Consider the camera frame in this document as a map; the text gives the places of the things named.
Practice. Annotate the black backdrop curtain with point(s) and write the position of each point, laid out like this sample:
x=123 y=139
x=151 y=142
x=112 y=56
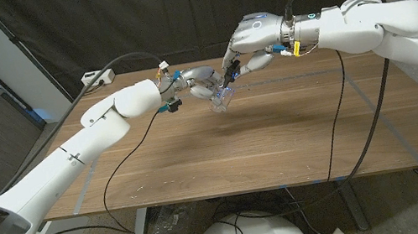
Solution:
x=133 y=19

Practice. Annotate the white power strip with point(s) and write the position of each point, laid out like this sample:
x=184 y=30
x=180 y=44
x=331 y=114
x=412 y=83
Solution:
x=108 y=75

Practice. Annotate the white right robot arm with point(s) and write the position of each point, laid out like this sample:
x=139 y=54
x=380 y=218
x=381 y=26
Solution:
x=397 y=21

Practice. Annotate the clear plastic spray bottle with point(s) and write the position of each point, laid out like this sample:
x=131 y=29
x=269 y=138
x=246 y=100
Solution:
x=221 y=104

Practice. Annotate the black backdrop stand pole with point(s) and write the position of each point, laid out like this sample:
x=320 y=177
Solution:
x=25 y=50

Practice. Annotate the clear plastic bag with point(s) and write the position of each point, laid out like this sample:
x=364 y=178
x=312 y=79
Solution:
x=167 y=226

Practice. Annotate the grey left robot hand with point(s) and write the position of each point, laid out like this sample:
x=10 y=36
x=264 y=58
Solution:
x=197 y=74

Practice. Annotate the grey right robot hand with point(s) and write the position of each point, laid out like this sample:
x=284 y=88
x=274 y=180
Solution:
x=259 y=34

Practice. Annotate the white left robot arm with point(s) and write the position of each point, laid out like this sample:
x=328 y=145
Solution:
x=71 y=157

